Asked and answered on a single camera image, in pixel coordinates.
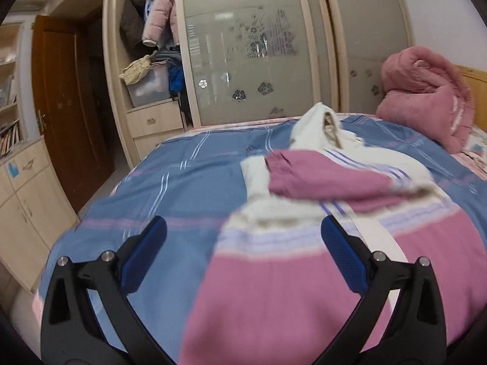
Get translucent storage box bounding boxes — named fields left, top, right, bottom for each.
left=127, top=64, right=170, bottom=108

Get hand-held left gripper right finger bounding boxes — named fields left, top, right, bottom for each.
left=310, top=215, right=449, bottom=365

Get frosted floral sliding door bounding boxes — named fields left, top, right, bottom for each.
left=173, top=0, right=339, bottom=126
left=317, top=0, right=415, bottom=113

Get row of books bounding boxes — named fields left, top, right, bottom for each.
left=0, top=120, right=21, bottom=158

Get grey folded clothes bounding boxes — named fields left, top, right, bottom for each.
left=154, top=46, right=181, bottom=67

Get pink puffer jacket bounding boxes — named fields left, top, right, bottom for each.
left=142, top=0, right=179, bottom=48

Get floral blanket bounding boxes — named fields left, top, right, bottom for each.
left=462, top=125, right=487, bottom=181

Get beige knit cloth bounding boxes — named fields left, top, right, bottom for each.
left=119, top=51, right=158, bottom=85

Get beige cabinet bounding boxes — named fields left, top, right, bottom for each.
left=0, top=137, right=80, bottom=293

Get wooden headboard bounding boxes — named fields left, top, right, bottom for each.
left=454, top=64, right=487, bottom=130

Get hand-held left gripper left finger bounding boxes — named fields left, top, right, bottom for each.
left=40, top=215, right=176, bottom=365

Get dark brown jacket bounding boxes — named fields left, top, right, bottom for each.
left=120, top=0, right=151, bottom=50

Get pink and white jacket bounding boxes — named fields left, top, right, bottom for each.
left=179, top=103, right=487, bottom=365

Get brown wooden door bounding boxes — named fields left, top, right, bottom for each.
left=31, top=15, right=115, bottom=214

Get blue cloth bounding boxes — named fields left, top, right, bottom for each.
left=167, top=64, right=185, bottom=94

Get rolled pink quilt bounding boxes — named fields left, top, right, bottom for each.
left=376, top=46, right=476, bottom=155

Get beige wardrobe drawer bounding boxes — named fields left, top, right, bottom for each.
left=133, top=129, right=189, bottom=160
left=126, top=99, right=185, bottom=137

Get blue striped bed sheet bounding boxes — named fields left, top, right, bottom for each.
left=34, top=116, right=487, bottom=354

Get beige bookshelf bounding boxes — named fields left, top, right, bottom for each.
left=0, top=23, right=27, bottom=160

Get beige wardrobe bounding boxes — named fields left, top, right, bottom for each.
left=102, top=0, right=415, bottom=160

